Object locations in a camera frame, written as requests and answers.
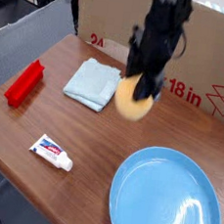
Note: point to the red plastic block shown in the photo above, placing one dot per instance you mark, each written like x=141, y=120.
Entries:
x=24, y=84

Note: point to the white toothpaste tube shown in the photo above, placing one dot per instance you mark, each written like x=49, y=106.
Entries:
x=50, y=151

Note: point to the yellow ball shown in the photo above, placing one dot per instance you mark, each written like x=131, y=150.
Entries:
x=125, y=104

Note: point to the light blue folded cloth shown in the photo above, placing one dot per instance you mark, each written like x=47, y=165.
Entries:
x=93, y=84

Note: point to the cardboard box wall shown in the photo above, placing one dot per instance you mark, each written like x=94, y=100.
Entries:
x=196, y=74

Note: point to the grey fabric partition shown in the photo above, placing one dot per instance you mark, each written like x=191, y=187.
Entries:
x=28, y=38

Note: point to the blue plate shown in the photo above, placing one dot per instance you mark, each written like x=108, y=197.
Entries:
x=159, y=185

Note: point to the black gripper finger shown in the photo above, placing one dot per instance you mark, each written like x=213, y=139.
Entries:
x=148, y=86

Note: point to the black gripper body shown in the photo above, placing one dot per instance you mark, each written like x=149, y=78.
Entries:
x=151, y=47

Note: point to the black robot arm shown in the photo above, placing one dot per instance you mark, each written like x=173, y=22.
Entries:
x=174, y=8

